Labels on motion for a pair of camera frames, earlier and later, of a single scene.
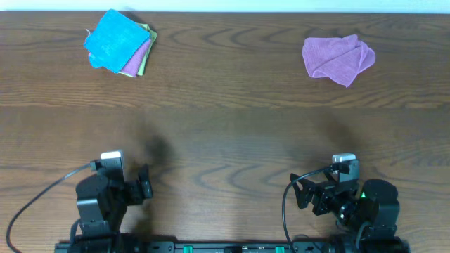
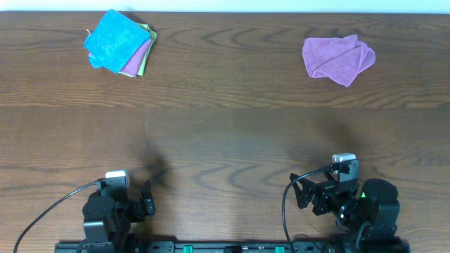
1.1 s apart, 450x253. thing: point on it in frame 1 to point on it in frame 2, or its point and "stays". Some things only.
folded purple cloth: x=133 y=65 stays
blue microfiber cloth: x=115 y=41 stays
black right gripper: x=320 y=197 stays
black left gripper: x=133 y=192 to x=139 y=205
